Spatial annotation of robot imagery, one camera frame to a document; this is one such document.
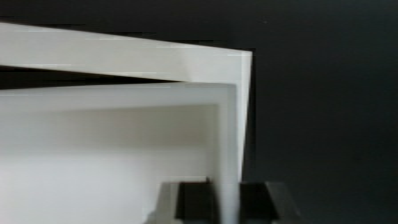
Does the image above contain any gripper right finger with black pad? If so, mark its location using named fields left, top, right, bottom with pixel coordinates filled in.
left=238, top=181, right=306, bottom=224

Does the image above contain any white drawer cabinet box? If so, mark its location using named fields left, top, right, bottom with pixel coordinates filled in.
left=0, top=22, right=252, bottom=224

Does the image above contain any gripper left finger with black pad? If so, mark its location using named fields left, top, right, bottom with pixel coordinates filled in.
left=146, top=181, right=220, bottom=224

